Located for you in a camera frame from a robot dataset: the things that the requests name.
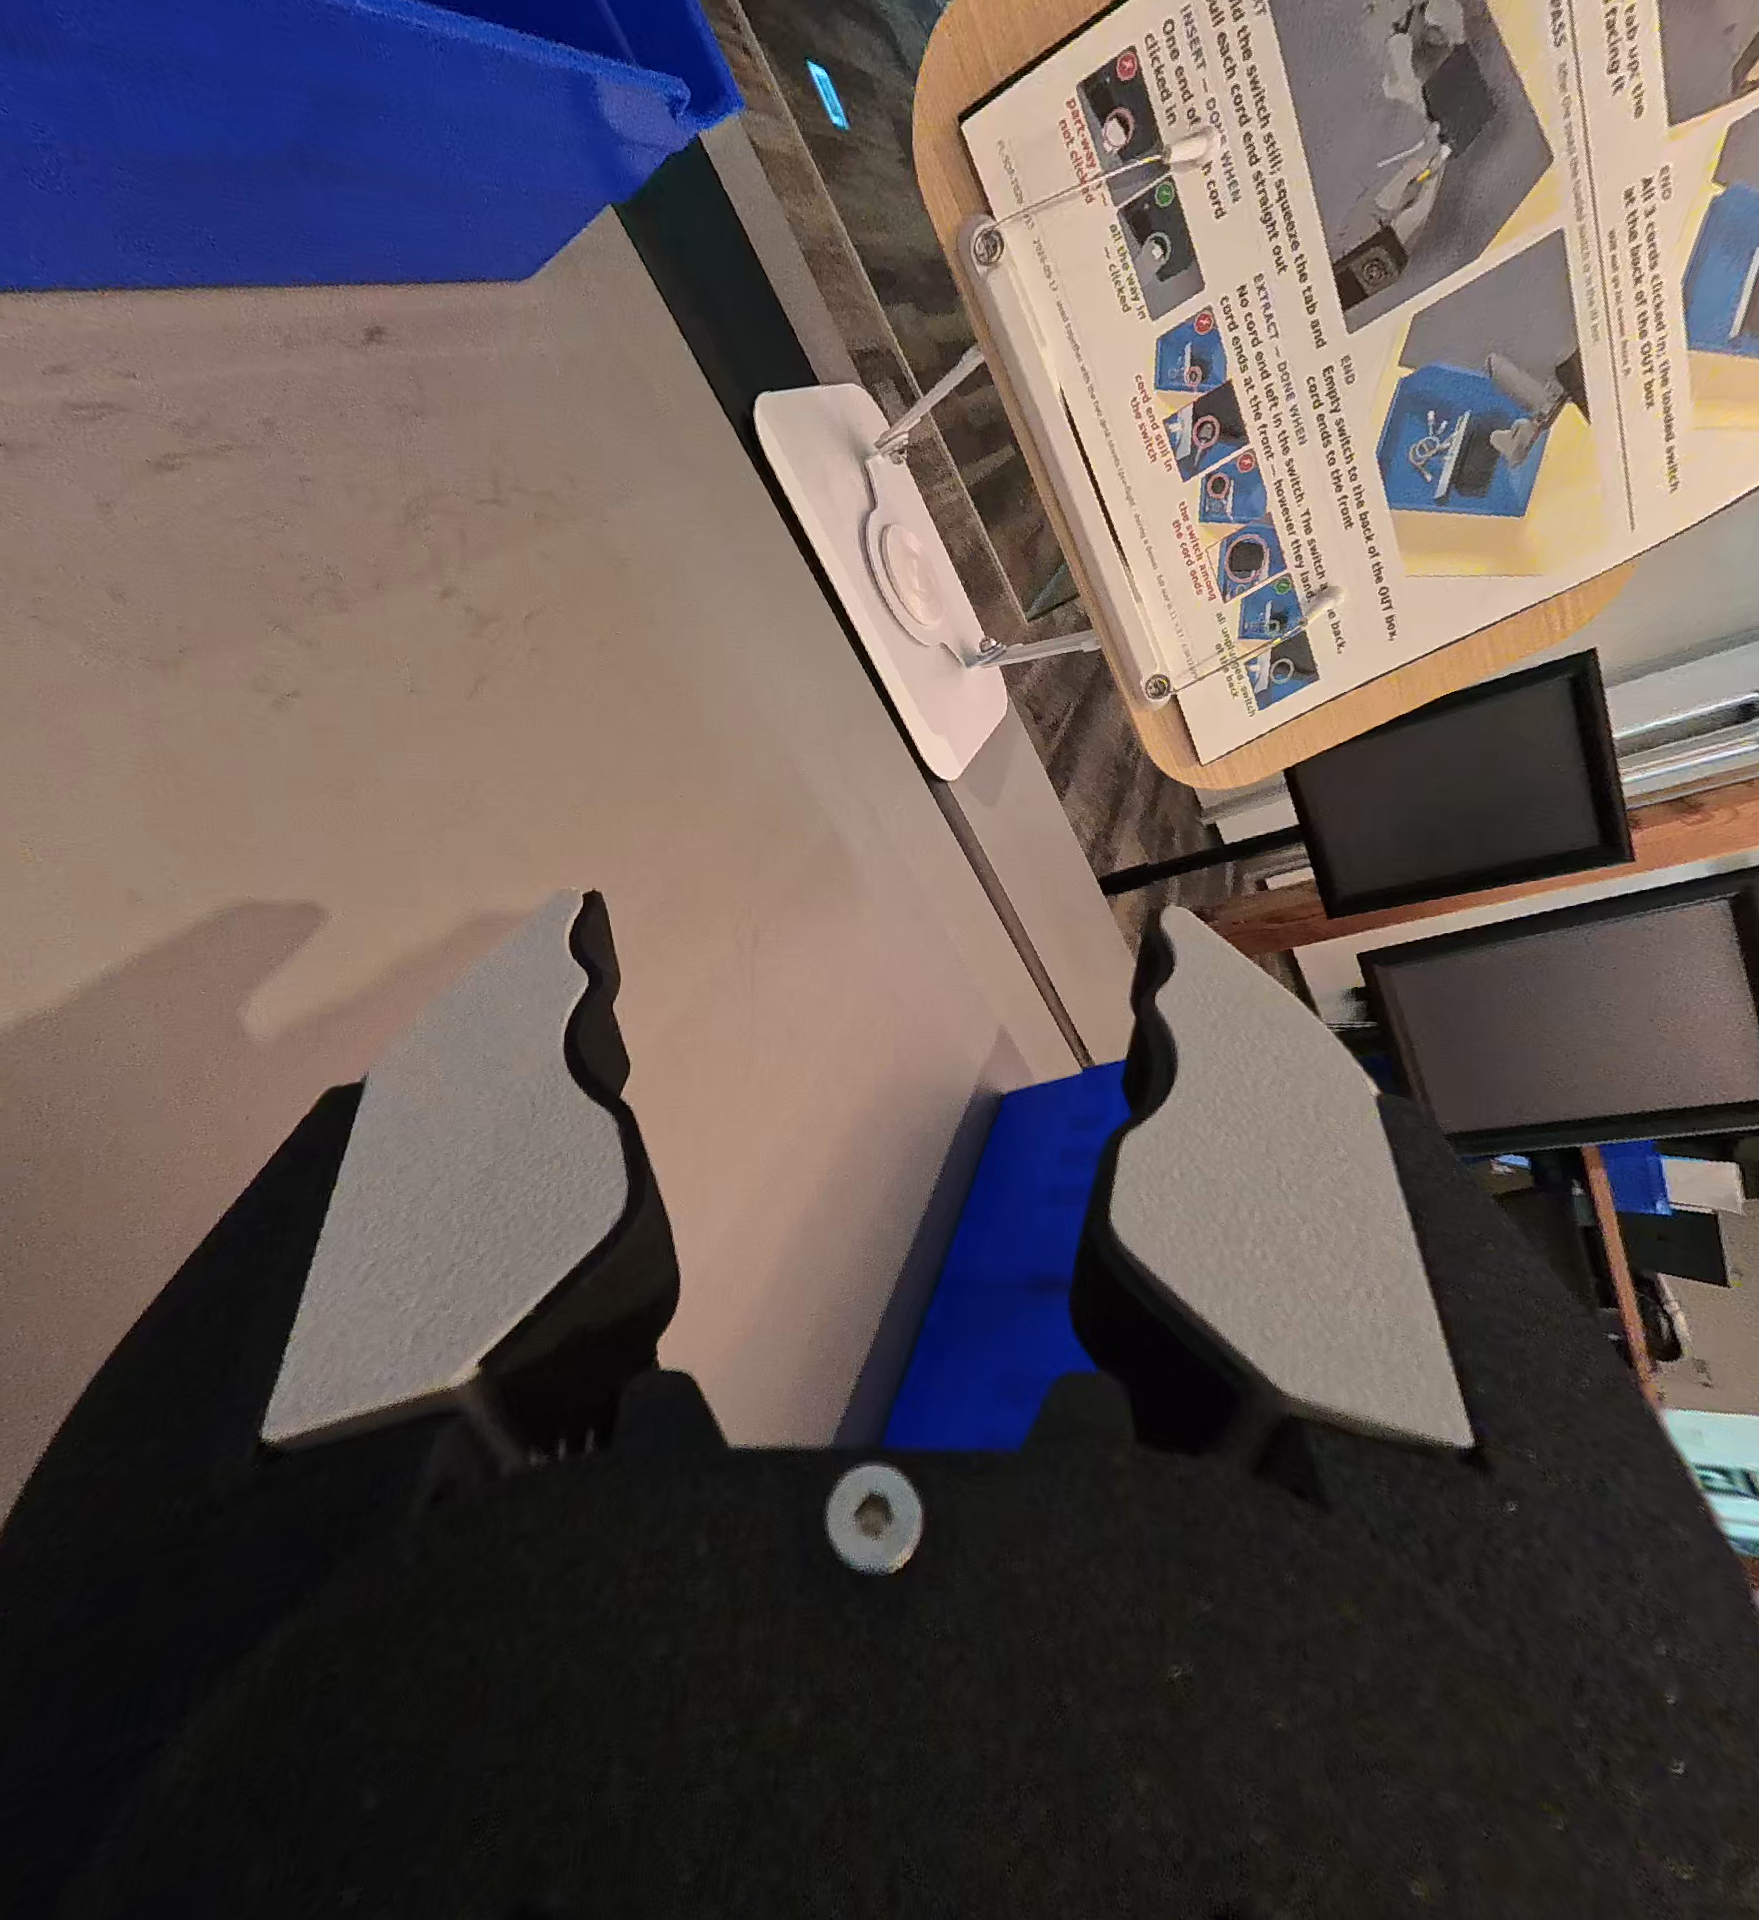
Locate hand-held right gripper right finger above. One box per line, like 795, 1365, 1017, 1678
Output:
1071, 907, 1478, 1502

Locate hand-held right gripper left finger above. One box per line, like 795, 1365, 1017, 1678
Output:
259, 892, 684, 1456

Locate blue plastic bin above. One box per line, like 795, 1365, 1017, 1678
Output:
873, 1061, 1145, 1460
0, 0, 749, 296

